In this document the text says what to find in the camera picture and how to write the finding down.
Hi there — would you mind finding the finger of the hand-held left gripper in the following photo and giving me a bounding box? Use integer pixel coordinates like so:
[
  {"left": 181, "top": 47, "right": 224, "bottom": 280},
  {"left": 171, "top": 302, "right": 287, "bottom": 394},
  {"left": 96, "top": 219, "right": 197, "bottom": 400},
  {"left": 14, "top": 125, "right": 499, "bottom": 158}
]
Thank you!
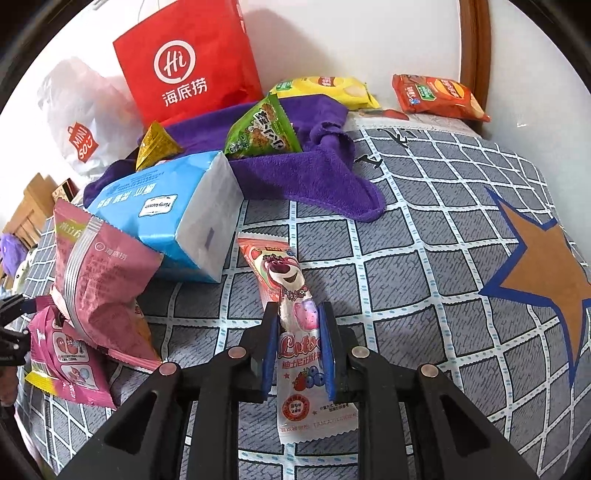
[
  {"left": 0, "top": 295, "right": 35, "bottom": 326},
  {"left": 0, "top": 329, "right": 32, "bottom": 367}
]

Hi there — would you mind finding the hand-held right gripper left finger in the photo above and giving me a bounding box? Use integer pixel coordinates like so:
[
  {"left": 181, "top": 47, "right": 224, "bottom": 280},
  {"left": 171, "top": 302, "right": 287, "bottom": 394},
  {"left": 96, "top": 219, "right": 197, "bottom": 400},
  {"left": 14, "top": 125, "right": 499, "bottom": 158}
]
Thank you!
[{"left": 60, "top": 300, "right": 282, "bottom": 480}]

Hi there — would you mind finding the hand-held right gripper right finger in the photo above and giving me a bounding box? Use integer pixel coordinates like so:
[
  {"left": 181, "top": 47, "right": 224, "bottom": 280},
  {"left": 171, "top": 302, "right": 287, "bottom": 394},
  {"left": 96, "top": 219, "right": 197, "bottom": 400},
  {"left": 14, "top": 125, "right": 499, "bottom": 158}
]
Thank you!
[{"left": 318, "top": 302, "right": 539, "bottom": 480}]

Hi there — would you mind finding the magenta snack packet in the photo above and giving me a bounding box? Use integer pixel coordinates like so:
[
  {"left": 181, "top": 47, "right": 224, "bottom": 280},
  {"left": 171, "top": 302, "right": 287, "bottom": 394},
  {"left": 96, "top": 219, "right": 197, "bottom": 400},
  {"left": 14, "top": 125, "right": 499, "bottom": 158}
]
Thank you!
[{"left": 25, "top": 307, "right": 118, "bottom": 409}]

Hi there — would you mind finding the bear print candy packet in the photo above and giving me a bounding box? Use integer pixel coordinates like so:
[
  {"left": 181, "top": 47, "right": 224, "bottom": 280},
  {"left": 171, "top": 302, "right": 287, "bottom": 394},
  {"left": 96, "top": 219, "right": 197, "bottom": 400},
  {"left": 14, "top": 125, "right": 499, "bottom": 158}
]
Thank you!
[{"left": 237, "top": 232, "right": 361, "bottom": 446}]

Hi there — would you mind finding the light pink snack packet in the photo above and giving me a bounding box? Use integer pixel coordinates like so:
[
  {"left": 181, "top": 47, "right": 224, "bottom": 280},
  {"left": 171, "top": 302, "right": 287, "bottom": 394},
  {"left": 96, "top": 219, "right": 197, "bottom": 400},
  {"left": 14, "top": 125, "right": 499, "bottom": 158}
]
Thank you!
[{"left": 50, "top": 198, "right": 164, "bottom": 372}]

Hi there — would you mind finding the wooden headboard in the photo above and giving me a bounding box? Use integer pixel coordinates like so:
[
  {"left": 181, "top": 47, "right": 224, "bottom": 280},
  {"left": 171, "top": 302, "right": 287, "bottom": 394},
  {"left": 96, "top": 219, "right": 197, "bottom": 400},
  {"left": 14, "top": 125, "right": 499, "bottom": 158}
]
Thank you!
[{"left": 2, "top": 173, "right": 56, "bottom": 250}]

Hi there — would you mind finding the grey plaid bedsheet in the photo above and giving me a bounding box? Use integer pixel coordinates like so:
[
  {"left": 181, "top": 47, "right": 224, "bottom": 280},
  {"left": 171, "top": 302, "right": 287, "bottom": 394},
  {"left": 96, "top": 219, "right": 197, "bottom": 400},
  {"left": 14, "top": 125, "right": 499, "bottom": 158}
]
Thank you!
[{"left": 14, "top": 124, "right": 591, "bottom": 480}]

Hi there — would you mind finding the purple towel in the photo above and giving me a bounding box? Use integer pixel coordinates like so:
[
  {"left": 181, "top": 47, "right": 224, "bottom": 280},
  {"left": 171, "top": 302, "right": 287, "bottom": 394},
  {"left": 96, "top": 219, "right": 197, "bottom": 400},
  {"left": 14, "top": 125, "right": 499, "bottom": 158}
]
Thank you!
[{"left": 83, "top": 93, "right": 386, "bottom": 223}]

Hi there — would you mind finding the blue tissue pack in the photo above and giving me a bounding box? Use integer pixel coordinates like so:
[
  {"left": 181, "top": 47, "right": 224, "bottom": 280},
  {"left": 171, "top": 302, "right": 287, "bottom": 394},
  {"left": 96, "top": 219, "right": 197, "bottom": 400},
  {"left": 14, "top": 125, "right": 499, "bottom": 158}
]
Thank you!
[{"left": 85, "top": 150, "right": 244, "bottom": 283}]

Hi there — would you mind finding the white plastic shopping bag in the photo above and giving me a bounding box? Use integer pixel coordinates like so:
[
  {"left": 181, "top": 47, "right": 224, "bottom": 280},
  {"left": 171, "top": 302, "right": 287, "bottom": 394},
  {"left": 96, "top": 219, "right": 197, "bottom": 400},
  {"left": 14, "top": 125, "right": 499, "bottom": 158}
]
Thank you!
[{"left": 37, "top": 58, "right": 144, "bottom": 178}]

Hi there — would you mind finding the yellow snack packet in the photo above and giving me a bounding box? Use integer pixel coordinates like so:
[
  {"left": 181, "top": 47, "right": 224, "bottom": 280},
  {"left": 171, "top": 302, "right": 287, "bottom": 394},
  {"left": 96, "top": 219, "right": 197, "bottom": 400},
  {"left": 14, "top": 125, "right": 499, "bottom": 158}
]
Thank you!
[{"left": 135, "top": 121, "right": 183, "bottom": 172}]

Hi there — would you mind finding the green snack packet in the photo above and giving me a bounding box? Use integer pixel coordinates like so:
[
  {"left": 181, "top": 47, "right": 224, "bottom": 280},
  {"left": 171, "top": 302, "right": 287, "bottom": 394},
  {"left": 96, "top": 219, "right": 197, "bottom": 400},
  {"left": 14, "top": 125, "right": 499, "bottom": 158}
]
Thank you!
[{"left": 224, "top": 93, "right": 304, "bottom": 160}]

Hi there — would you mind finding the yellow chip bag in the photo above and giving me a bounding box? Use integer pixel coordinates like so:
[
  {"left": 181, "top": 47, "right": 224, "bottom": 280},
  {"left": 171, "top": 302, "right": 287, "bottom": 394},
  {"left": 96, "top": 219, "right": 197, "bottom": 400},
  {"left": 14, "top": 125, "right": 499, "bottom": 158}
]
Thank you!
[{"left": 269, "top": 76, "right": 382, "bottom": 112}]

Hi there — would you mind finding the orange chip bag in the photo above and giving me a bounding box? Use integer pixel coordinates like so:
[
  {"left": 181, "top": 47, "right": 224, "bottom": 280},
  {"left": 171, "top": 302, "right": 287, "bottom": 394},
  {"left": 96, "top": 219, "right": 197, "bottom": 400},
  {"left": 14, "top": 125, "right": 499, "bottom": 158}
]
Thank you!
[{"left": 392, "top": 74, "right": 491, "bottom": 123}]

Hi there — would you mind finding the red paper bag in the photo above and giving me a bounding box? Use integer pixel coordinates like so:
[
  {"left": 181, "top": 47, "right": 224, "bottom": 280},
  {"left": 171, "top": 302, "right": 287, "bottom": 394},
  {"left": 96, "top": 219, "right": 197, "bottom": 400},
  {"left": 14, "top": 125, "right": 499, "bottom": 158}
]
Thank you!
[{"left": 113, "top": 0, "right": 264, "bottom": 127}]

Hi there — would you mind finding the brown wooden door frame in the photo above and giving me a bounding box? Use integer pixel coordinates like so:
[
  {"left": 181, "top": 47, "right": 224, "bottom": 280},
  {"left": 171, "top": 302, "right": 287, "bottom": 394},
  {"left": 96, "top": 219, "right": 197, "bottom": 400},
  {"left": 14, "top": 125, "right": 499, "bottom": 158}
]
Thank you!
[{"left": 459, "top": 0, "right": 491, "bottom": 107}]

